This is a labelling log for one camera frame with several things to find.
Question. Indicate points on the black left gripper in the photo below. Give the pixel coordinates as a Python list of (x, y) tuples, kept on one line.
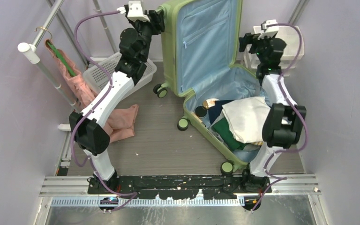
[(156, 26)]

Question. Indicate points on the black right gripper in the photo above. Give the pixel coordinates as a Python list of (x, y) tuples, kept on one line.
[(248, 39)]

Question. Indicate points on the green ribbed hard-shell suitcase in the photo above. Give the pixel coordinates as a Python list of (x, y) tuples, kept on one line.
[(199, 47)]

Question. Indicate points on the white perforated plastic basket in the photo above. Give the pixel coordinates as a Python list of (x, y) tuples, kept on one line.
[(96, 79)]

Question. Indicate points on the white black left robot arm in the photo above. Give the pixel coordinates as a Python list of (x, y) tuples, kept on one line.
[(87, 126)]

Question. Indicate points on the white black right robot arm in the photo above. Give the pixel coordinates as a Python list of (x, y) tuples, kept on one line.
[(283, 126)]

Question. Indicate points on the white plastic drawer organizer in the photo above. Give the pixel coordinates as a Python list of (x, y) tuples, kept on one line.
[(287, 34)]

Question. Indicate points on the navy blue folded garment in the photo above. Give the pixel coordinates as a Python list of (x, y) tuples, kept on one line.
[(215, 110)]

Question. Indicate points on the black round jar lid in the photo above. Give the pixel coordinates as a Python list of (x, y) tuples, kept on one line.
[(201, 111)]

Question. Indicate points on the dark green folded garment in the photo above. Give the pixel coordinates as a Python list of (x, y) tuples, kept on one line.
[(222, 128)]

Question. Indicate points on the green clothes hanger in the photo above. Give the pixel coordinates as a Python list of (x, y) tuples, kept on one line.
[(61, 58)]

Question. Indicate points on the pink cloth garment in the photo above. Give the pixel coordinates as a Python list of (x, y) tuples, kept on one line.
[(120, 124)]

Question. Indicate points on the white and silver clothes rack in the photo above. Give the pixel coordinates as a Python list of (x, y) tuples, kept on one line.
[(29, 50)]

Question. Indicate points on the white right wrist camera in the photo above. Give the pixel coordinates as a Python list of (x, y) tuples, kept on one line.
[(269, 29)]

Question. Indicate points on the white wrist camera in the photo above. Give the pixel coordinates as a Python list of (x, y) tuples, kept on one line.
[(134, 11), (269, 29)]

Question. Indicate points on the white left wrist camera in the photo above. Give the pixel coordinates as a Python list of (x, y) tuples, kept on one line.
[(134, 11)]

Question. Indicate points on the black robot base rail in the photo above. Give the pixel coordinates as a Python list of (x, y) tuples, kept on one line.
[(178, 187)]

